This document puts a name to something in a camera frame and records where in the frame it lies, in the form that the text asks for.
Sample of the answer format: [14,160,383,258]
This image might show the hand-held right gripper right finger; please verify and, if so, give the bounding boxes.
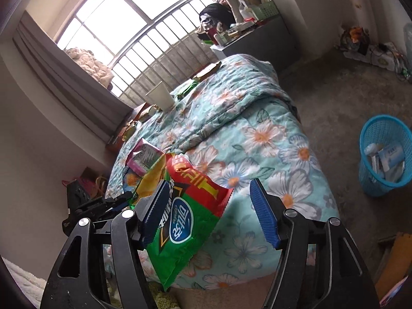
[249,178,380,309]

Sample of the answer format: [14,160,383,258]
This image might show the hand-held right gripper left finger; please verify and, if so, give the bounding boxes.
[40,181,170,309]

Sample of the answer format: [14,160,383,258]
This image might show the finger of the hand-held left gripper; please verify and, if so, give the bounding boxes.
[95,201,132,223]
[92,191,133,207]

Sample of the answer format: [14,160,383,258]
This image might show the red and green snack bag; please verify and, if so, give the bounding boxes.
[143,153,234,292]

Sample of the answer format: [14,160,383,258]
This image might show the blue plastic basket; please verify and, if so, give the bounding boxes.
[358,114,412,198]

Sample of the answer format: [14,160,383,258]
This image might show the blue and white medicine box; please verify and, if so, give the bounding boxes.
[375,143,405,173]

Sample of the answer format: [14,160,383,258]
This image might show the red gift bag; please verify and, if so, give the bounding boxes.
[79,167,107,198]

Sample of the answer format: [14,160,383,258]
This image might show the pink and white box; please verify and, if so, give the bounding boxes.
[125,138,165,177]

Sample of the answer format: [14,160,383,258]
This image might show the floral blanket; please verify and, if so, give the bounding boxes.
[106,54,340,292]

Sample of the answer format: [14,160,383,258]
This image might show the white paper cup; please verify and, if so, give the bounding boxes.
[145,81,177,111]

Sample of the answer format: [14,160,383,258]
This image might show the small green packet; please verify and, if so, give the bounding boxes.
[175,80,199,100]

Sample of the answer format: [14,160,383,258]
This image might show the beige fluffy garment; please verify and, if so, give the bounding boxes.
[63,48,115,87]

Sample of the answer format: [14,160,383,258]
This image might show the brown cardboard piece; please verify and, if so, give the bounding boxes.
[375,232,412,300]

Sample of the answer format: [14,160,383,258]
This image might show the flat brown cardboard box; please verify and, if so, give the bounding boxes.
[192,61,222,81]

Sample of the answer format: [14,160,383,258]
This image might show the pink and blue card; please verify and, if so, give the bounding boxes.
[380,275,409,308]

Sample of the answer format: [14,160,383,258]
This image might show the window railing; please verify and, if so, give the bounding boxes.
[109,0,222,107]

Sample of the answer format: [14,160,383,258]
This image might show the grey bedside cabinet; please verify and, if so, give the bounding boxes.
[211,16,298,71]

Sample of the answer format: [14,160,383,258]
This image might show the window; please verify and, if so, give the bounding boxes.
[56,0,207,60]

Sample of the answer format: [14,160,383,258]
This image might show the pile of small packets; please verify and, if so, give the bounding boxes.
[341,26,371,55]

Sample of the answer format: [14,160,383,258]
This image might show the green plastic basket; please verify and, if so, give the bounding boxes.
[249,1,279,20]

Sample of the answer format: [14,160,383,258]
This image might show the black bag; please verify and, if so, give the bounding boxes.
[199,3,234,28]

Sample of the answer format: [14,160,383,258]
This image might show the tangled cables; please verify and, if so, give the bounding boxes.
[380,42,412,81]

